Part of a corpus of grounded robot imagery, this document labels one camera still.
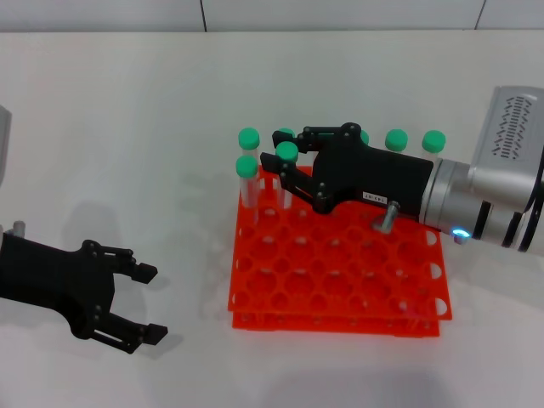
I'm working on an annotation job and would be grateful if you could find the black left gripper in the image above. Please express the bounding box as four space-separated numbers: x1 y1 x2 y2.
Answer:
0 231 170 357

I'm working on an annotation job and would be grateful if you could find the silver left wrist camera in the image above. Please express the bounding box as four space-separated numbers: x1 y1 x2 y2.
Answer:
0 105 14 184

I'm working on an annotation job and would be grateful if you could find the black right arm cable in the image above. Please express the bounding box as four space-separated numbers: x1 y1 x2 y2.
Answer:
518 146 544 252

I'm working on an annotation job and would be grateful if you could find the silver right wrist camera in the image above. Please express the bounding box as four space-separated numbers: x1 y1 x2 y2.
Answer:
467 86 544 213

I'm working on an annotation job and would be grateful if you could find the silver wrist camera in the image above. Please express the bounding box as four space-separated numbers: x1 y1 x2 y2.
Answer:
0 105 14 184
467 86 544 213

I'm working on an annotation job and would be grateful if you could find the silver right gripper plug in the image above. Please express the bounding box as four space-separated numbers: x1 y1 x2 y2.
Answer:
371 201 402 235

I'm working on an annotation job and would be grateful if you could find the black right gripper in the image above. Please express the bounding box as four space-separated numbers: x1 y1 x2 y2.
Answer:
259 122 435 223

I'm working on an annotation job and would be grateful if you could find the orange test tube rack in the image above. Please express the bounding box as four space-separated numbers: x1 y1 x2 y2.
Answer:
227 163 454 339

